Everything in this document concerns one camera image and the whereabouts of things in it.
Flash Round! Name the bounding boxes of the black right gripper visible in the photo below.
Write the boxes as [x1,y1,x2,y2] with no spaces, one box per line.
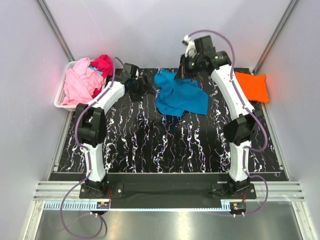
[173,54,202,82]

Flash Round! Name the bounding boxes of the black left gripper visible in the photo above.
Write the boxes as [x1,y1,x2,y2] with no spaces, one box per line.
[128,74,155,103]

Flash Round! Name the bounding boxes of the blue t shirt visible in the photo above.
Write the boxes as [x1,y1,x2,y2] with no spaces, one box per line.
[154,68,209,117]

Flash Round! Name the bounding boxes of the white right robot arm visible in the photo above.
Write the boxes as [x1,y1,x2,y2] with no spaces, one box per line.
[175,35,263,199]

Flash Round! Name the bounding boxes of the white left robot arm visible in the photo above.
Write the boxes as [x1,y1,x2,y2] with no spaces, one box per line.
[74,63,154,198]

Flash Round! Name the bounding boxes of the magenta t shirt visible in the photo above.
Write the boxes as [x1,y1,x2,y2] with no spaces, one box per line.
[89,54,114,99]

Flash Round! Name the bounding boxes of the light blue garment in basket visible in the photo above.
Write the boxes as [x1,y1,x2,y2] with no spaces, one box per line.
[89,65,103,75]

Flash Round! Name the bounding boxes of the light pink t shirt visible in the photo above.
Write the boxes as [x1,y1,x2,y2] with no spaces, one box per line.
[61,57,100,106]

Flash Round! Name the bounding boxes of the folded orange t shirt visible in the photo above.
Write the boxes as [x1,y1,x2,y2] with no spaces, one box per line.
[235,72,270,104]

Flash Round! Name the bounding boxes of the white plastic laundry basket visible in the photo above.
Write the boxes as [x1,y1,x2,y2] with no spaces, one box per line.
[54,57,106,112]

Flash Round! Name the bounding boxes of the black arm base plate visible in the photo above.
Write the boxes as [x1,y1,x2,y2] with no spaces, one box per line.
[79,173,257,211]

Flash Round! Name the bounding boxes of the aluminium frame rail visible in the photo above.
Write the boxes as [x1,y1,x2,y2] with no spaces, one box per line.
[33,181,306,201]

